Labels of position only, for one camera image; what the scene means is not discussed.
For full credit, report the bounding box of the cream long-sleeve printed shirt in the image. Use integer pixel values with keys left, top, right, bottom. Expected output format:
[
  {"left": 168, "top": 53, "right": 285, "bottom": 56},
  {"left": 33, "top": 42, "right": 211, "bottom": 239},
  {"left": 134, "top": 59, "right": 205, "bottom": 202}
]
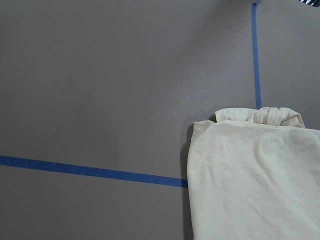
[{"left": 187, "top": 107, "right": 320, "bottom": 240}]

